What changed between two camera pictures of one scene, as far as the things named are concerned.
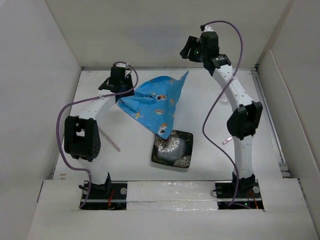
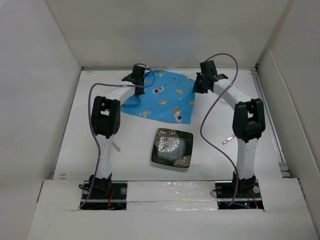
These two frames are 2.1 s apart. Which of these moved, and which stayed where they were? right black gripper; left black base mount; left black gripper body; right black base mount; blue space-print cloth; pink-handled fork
Moved: right black gripper; left black gripper body; blue space-print cloth
Stayed: pink-handled fork; right black base mount; left black base mount
